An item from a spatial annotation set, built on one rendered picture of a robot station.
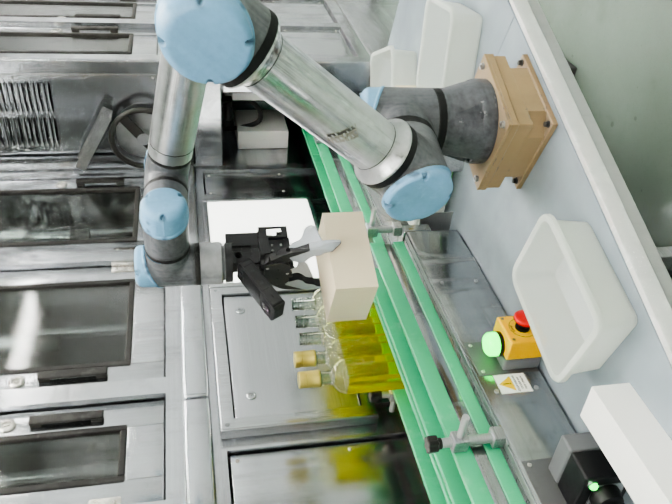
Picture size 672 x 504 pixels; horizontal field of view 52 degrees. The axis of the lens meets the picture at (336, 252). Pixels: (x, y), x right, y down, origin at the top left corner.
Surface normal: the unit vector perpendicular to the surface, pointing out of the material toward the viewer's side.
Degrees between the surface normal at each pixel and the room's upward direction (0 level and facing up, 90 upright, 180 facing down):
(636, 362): 0
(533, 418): 90
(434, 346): 90
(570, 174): 0
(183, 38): 83
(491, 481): 90
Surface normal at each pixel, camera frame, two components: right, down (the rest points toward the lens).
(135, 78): 0.19, 0.59
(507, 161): 0.15, 0.83
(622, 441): -0.98, 0.05
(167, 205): 0.12, -0.66
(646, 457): 0.08, -0.82
